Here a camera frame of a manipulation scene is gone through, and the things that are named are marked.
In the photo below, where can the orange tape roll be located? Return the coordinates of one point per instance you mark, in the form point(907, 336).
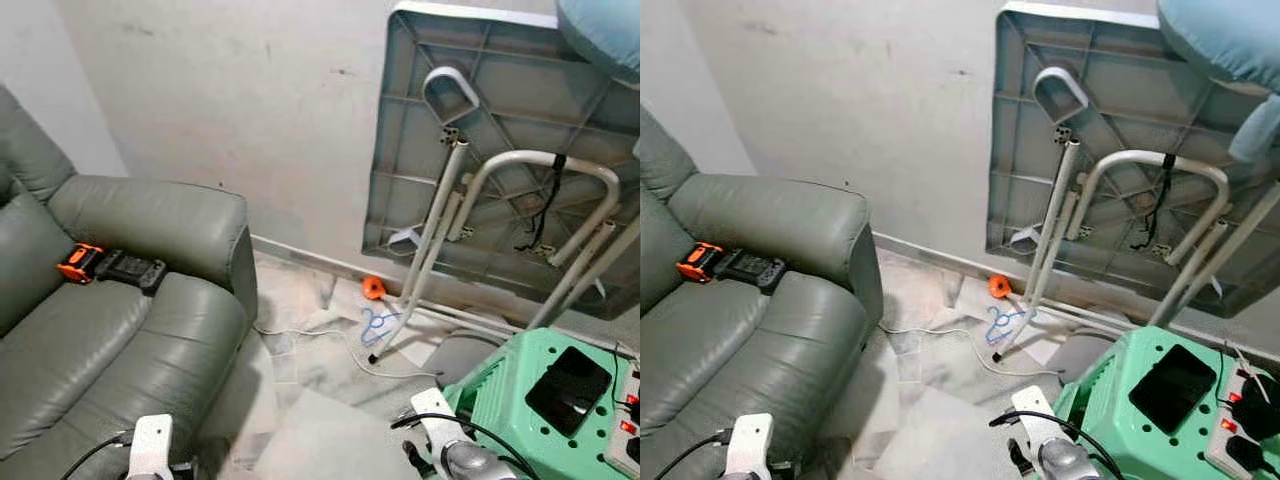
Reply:
point(374, 289)
point(1000, 287)

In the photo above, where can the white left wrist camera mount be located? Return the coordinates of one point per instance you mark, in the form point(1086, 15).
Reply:
point(750, 445)
point(150, 445)

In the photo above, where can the grey green leather sofa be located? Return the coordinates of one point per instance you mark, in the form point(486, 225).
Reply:
point(120, 340)
point(770, 350)

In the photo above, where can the black tablet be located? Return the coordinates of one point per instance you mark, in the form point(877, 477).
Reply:
point(568, 390)
point(1173, 390)

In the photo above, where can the grey folding table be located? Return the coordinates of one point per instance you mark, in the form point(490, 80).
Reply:
point(500, 90)
point(1120, 90)

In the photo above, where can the black power plug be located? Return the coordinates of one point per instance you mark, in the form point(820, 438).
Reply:
point(1258, 410)

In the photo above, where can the blue clothes hanger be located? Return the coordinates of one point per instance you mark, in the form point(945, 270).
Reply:
point(378, 325)
point(1003, 322)

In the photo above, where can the orange black device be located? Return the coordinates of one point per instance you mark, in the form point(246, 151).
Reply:
point(78, 263)
point(698, 262)

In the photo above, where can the black game controller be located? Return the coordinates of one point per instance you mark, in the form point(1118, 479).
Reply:
point(135, 272)
point(755, 271)

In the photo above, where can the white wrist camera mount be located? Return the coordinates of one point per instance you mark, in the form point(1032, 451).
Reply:
point(150, 445)
point(1033, 412)
point(750, 445)
point(435, 415)

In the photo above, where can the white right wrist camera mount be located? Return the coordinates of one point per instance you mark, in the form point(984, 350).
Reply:
point(1033, 412)
point(435, 415)

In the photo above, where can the white power strip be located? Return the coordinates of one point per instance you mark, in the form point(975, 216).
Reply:
point(1225, 440)
point(625, 440)

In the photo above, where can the green plastic stool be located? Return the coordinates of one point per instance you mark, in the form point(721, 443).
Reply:
point(1110, 400)
point(500, 400)

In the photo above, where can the light blue padded cushion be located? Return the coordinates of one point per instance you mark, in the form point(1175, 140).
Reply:
point(605, 35)
point(1225, 40)

